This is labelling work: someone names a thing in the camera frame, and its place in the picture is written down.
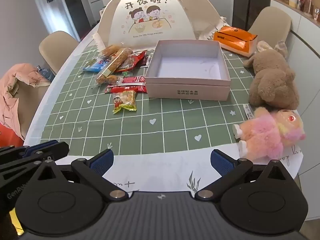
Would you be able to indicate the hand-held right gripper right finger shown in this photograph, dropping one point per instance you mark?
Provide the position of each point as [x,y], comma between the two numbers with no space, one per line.
[221,163]

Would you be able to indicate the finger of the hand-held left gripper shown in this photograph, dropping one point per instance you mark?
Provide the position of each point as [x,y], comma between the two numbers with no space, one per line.
[58,150]
[42,146]

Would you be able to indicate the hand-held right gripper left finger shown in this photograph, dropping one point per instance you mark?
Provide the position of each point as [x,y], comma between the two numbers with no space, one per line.
[102,163]

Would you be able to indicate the pink cardboard box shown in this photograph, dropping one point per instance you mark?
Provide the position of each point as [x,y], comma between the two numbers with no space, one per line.
[187,92]

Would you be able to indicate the clear bread bun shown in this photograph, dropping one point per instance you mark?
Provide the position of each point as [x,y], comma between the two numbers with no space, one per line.
[111,79]
[111,50]

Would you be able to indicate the long bread stick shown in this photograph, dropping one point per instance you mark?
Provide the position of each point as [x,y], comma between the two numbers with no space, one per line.
[116,62]

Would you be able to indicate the small dark red jerky packet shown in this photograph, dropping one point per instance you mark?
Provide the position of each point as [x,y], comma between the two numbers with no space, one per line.
[145,61]

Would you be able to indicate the pink plush toy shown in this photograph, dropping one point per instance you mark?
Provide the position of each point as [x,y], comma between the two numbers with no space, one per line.
[265,135]

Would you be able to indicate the white plush toy tag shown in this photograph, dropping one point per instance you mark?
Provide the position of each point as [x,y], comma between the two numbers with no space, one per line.
[249,112]

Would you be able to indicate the green checked tablecloth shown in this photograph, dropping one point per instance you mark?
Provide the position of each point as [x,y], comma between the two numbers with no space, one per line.
[162,135]

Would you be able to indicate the yellow green snack packet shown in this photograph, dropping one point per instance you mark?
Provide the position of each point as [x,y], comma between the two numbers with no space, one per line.
[124,101]

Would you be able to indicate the pink jacket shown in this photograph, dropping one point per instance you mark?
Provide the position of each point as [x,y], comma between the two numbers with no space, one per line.
[15,80]

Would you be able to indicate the blue water bottle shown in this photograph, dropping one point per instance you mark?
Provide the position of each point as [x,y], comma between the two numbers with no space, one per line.
[46,73]

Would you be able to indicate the flat red snack packet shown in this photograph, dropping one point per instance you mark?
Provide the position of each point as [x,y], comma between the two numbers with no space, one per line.
[125,89]

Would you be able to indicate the red white snack packet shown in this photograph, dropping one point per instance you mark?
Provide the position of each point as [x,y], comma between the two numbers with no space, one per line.
[135,80]

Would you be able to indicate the blue seaweed snack packet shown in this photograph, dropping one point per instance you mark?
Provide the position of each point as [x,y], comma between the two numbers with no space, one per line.
[96,65]

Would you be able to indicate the small green candy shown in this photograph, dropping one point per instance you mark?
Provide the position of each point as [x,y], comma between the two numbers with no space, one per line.
[126,73]

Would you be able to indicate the brown rabbit plush toy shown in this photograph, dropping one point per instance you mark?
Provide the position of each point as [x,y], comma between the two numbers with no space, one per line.
[272,80]

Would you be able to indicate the red jerky packet with window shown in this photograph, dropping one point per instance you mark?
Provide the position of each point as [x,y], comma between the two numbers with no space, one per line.
[131,61]

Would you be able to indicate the orange tissue pack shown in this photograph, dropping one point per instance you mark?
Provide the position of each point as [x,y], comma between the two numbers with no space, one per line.
[232,38]

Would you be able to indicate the white cabinet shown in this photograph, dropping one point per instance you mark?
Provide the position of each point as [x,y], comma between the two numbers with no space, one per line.
[307,67]

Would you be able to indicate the white paper bag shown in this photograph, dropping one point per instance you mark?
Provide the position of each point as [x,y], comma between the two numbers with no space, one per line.
[150,30]

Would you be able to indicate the black refrigerator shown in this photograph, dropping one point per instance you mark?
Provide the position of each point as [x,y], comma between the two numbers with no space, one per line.
[250,0]

